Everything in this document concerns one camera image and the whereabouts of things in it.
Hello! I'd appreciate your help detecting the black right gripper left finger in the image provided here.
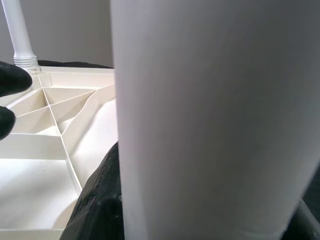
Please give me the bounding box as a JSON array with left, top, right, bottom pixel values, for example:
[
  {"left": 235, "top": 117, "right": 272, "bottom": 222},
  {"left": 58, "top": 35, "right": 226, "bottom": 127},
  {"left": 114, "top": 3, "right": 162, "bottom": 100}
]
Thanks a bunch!
[{"left": 59, "top": 142, "right": 128, "bottom": 240}]

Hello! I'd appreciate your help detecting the white plastic table top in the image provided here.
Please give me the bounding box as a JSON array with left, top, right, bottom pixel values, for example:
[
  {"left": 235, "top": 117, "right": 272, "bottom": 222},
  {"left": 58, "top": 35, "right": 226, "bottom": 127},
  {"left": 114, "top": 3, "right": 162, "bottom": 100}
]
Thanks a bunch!
[{"left": 0, "top": 65, "right": 121, "bottom": 240}]

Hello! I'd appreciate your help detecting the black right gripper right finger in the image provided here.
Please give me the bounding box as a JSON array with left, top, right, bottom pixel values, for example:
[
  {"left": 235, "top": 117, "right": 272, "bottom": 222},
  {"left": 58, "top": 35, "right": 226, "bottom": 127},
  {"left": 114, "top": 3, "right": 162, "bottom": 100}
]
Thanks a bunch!
[{"left": 283, "top": 199, "right": 320, "bottom": 240}]

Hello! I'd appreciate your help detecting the white plastic table leg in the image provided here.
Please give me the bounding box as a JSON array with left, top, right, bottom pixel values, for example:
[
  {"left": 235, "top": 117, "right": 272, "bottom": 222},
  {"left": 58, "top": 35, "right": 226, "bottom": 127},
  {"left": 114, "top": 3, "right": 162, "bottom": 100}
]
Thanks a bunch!
[
  {"left": 2, "top": 0, "right": 40, "bottom": 72},
  {"left": 109, "top": 0, "right": 320, "bottom": 240}
]

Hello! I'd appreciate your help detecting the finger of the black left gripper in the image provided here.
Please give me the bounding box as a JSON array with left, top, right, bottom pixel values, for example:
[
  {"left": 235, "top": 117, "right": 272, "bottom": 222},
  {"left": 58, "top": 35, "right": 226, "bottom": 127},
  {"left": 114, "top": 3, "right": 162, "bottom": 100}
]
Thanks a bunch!
[
  {"left": 0, "top": 105, "right": 16, "bottom": 141},
  {"left": 0, "top": 61, "right": 33, "bottom": 95}
]

